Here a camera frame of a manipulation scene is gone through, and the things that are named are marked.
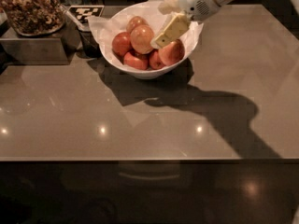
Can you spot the front middle red apple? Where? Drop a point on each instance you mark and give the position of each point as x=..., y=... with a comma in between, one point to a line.
x=155, y=61

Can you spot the white paper bowl liner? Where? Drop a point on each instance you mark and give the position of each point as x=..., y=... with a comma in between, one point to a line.
x=105, y=30

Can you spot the white ceramic bowl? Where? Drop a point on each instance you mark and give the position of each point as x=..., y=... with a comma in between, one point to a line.
x=149, y=69

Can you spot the back red apple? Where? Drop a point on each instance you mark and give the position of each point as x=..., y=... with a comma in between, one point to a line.
x=134, y=22

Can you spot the metal box stand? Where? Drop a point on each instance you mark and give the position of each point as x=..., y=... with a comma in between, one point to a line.
x=54, y=49

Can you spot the red apple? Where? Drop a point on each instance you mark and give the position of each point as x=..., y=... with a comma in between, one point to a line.
x=155, y=61
x=136, y=60
x=121, y=43
x=134, y=22

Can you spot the front left red apple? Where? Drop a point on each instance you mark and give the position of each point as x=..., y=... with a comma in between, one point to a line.
x=136, y=60

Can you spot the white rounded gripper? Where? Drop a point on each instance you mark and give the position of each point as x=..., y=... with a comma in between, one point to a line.
x=195, y=2

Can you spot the large apple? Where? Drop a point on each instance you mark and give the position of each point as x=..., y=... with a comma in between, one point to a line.
x=172, y=53
x=141, y=37

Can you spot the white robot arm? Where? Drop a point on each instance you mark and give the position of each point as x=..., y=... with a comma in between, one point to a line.
x=180, y=13

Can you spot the black white marker card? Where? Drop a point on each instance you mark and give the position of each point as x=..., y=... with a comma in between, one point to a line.
x=83, y=12

